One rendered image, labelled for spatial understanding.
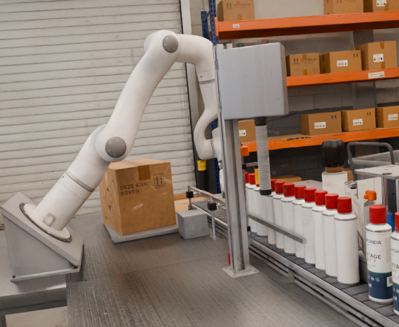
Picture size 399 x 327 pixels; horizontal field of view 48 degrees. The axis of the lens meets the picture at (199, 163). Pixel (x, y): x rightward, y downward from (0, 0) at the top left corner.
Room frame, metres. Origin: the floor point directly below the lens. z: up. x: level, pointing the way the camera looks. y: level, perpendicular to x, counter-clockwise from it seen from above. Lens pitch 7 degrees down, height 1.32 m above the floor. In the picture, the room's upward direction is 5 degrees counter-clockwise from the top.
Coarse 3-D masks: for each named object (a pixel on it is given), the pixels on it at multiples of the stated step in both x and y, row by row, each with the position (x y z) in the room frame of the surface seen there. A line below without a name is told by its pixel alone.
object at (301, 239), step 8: (200, 192) 1.97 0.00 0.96; (216, 200) 1.77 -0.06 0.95; (248, 216) 1.47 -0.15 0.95; (256, 216) 1.42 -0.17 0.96; (264, 224) 1.35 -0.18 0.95; (272, 224) 1.30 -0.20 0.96; (280, 232) 1.25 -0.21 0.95; (288, 232) 1.21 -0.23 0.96; (296, 240) 1.17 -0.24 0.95; (304, 240) 1.14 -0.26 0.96
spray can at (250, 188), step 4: (252, 176) 1.52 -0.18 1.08; (252, 180) 1.52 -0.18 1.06; (252, 184) 1.52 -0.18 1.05; (248, 188) 1.52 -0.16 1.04; (252, 188) 1.51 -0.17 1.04; (248, 192) 1.52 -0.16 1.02; (252, 192) 1.51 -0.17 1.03; (248, 196) 1.52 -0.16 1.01; (252, 196) 1.51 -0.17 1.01; (248, 200) 1.53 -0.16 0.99; (252, 200) 1.51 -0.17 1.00; (248, 204) 1.53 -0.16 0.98; (252, 204) 1.51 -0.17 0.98; (252, 208) 1.51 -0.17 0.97; (252, 212) 1.51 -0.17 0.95; (252, 220) 1.51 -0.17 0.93; (252, 224) 1.52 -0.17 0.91; (252, 228) 1.52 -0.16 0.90; (252, 232) 1.52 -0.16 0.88; (256, 232) 1.51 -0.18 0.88
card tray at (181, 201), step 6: (174, 198) 2.47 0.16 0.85; (180, 198) 2.48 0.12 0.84; (186, 198) 2.49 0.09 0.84; (192, 198) 2.49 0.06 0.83; (198, 198) 2.48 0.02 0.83; (204, 198) 2.46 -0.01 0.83; (180, 204) 2.34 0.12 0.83; (186, 204) 2.33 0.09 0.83; (180, 210) 2.20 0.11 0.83; (186, 210) 2.19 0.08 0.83
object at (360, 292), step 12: (204, 204) 2.07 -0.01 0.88; (216, 216) 1.81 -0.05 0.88; (264, 240) 1.42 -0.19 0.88; (276, 252) 1.30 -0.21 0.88; (300, 264) 1.18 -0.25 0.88; (324, 276) 1.08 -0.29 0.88; (348, 288) 0.99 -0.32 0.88; (360, 288) 0.99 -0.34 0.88; (360, 300) 0.93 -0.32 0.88; (384, 312) 0.86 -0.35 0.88
